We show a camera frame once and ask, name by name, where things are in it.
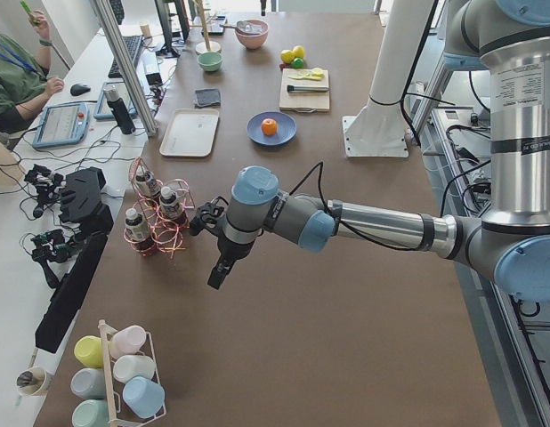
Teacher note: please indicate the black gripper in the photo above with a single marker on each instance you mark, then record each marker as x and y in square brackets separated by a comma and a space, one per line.
[230, 250]

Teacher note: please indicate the orange mandarin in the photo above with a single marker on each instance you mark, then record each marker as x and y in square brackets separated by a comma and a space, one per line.
[269, 126]

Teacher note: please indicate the blue plate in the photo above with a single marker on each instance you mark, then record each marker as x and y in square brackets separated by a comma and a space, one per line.
[286, 129]

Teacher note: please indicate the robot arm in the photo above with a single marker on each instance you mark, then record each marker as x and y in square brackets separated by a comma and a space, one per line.
[509, 244]

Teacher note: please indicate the tea bottle lower middle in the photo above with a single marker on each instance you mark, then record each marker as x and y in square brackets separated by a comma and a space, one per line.
[169, 203]

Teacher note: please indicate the tea bottle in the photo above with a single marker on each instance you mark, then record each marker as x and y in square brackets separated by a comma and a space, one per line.
[138, 232]
[169, 203]
[146, 183]

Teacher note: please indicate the tea bottle lower outer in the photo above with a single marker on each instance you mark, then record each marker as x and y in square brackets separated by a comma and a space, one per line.
[138, 232]

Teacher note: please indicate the pink cup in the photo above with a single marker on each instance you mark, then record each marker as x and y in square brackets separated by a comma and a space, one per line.
[127, 341]

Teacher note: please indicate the tea bottle top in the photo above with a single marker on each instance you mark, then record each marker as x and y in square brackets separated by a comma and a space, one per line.
[146, 183]

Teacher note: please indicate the white cup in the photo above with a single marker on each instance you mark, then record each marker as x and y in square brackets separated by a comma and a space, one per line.
[129, 366]

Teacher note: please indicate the blue cup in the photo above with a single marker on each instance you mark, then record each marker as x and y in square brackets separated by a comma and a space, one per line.
[143, 396]

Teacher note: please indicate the cream rabbit tray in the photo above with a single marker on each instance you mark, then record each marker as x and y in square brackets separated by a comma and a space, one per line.
[190, 133]

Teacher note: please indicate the yellow cup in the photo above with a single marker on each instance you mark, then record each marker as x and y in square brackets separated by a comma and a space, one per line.
[88, 351]

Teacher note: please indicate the grey cup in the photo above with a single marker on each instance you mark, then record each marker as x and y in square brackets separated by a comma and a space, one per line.
[89, 383]

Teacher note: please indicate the grey folded cloth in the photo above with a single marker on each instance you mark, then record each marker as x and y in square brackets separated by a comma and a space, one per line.
[207, 97]

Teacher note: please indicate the black bottle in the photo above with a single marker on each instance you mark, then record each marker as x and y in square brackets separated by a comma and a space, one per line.
[119, 110]

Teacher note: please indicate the mint green cup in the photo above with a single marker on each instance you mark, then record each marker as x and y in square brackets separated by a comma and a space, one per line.
[91, 413]

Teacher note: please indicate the wooden cutting board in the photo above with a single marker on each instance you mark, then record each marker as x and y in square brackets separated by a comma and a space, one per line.
[303, 102]

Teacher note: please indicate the steel muddler black tip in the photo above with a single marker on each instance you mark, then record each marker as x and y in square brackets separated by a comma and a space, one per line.
[307, 89]

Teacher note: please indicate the green bowl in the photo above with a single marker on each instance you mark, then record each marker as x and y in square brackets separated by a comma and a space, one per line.
[210, 61]

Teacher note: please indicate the paper cup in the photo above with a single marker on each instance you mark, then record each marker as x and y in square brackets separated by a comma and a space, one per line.
[33, 382]

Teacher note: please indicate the teach pendant near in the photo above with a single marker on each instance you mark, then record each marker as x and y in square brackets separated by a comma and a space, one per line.
[62, 125]

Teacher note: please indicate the thin lemon slice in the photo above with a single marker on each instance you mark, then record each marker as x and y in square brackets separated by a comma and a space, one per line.
[303, 72]

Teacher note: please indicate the yellow plastic knife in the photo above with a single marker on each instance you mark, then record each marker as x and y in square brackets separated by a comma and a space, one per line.
[309, 77]

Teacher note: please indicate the thick lemon half slice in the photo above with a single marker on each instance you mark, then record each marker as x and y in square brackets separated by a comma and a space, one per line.
[317, 72]

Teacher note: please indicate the green lime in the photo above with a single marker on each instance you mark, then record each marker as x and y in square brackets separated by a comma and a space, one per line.
[297, 63]

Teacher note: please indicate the wooden stand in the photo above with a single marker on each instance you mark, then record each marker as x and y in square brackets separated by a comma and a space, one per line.
[199, 21]

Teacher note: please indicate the yellow lemon near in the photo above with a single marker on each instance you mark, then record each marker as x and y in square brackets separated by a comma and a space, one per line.
[287, 56]

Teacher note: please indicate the yellow lemon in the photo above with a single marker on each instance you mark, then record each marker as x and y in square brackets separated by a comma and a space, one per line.
[299, 51]
[287, 56]

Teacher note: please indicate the black computer mouse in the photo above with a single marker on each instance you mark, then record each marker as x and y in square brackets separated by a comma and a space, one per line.
[79, 89]

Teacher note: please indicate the pink bowl with ice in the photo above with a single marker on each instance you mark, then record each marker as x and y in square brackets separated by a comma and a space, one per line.
[257, 37]

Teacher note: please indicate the yellow lemon far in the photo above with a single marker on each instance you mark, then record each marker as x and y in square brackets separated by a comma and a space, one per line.
[299, 51]

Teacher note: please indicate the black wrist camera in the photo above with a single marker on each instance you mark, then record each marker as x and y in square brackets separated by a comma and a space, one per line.
[209, 216]

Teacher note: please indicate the copper wire bottle rack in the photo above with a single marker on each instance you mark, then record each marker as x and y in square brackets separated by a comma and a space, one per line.
[167, 234]

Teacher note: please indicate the white wire cup rack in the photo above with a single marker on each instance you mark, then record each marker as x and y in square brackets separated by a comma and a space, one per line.
[119, 412]

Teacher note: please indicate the aluminium frame post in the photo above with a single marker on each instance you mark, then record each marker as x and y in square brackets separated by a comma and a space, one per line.
[111, 30]

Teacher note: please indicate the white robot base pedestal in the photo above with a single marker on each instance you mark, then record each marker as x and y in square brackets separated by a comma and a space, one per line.
[379, 128]

